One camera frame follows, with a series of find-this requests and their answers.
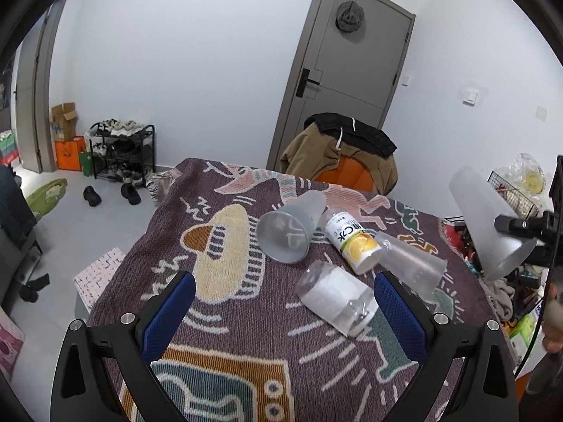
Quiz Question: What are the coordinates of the frosted plastic cup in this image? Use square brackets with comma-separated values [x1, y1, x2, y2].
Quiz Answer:
[449, 166, 536, 281]

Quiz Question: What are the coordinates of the frosted cup beside can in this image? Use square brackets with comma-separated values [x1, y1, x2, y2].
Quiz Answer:
[375, 231, 447, 301]

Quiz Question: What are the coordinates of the clear cup with white paper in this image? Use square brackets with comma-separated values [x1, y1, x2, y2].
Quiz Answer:
[296, 260, 379, 338]

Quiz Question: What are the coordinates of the frosted cup near left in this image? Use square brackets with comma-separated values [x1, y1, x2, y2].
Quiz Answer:
[256, 190, 326, 265]

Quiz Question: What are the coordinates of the grey cloth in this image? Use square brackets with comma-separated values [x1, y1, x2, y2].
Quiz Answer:
[479, 278, 522, 322]

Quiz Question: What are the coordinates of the white patterned box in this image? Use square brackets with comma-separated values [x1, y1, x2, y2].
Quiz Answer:
[74, 248, 125, 313]

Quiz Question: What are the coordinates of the white yellow drink can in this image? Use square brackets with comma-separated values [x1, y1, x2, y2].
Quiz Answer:
[321, 208, 382, 275]

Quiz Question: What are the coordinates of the black slipper left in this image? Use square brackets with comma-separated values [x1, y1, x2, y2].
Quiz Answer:
[83, 186, 102, 208]

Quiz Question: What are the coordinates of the black slipper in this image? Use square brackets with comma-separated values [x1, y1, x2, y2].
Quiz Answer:
[83, 186, 102, 208]
[120, 183, 141, 206]

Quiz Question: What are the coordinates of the green rug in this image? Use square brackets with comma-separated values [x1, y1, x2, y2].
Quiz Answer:
[26, 178, 68, 221]

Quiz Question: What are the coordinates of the orange chair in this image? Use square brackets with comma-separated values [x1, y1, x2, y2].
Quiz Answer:
[315, 156, 378, 192]

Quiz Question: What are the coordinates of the black slipper right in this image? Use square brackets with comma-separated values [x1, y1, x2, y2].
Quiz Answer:
[120, 183, 141, 206]

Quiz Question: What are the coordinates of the patterned woven blanket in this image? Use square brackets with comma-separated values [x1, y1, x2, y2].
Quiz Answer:
[89, 159, 494, 421]

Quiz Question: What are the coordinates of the black fleece garment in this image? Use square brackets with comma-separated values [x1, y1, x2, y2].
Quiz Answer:
[303, 113, 397, 159]

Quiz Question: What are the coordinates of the orange box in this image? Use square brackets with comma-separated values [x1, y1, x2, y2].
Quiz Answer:
[55, 136, 86, 172]

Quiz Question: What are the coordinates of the black shoe rack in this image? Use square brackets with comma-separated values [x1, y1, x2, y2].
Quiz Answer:
[85, 119, 156, 188]

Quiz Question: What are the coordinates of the brown jacket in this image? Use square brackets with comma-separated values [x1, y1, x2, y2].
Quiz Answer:
[279, 124, 399, 194]

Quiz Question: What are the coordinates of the grey door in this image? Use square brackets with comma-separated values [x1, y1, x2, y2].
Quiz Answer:
[266, 0, 415, 170]

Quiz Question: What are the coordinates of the cardboard box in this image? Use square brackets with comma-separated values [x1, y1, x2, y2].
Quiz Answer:
[51, 102, 78, 142]

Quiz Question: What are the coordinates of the grey hat on door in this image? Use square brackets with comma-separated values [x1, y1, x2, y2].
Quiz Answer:
[335, 0, 366, 44]

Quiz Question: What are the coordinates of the black wire basket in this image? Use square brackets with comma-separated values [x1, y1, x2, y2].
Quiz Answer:
[488, 171, 540, 219]

